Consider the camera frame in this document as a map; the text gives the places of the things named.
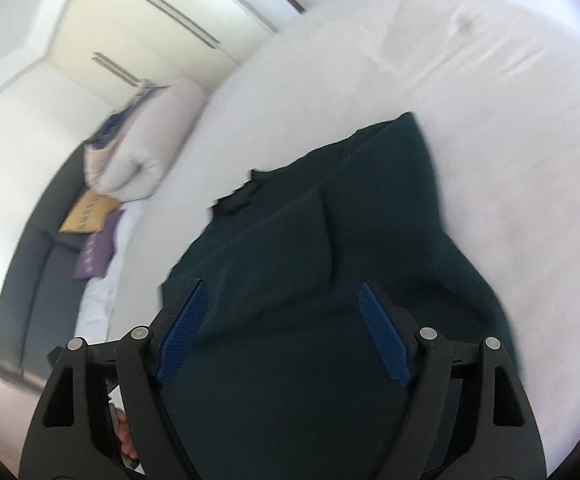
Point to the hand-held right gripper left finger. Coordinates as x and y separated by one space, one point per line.
182 332

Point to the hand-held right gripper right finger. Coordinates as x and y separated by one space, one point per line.
385 335

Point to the dark grey padded headboard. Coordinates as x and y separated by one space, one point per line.
30 280

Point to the yellow cushion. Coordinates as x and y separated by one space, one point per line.
87 212

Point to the dark green garment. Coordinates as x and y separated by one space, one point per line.
290 240

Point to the cream wardrobe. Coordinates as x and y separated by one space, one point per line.
135 25

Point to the person's left hand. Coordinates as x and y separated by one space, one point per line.
126 440

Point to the purple cushion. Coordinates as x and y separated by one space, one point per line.
97 250

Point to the white bed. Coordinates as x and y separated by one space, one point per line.
470 110

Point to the blue patterned cloth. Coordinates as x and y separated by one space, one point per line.
115 122

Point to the folded pale pink duvet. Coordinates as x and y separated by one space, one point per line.
155 130

